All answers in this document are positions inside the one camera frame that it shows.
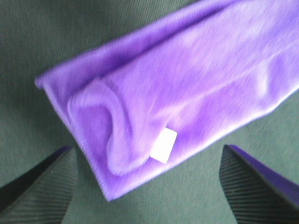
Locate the purple microfiber towel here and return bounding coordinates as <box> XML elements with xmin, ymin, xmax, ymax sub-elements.
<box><xmin>35</xmin><ymin>0</ymin><xmax>299</xmax><ymax>201</ymax></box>

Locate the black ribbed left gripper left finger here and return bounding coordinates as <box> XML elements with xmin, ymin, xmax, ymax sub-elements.
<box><xmin>0</xmin><ymin>146</ymin><xmax>77</xmax><ymax>224</ymax></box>

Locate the black fabric table cover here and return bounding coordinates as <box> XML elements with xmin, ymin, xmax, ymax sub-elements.
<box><xmin>0</xmin><ymin>0</ymin><xmax>299</xmax><ymax>224</ymax></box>

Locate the white towel label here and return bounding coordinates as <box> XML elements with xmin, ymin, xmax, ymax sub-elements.
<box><xmin>150</xmin><ymin>128</ymin><xmax>177</xmax><ymax>164</ymax></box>

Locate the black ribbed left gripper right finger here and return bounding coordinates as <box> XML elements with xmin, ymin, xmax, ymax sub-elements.
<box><xmin>220</xmin><ymin>145</ymin><xmax>299</xmax><ymax>224</ymax></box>

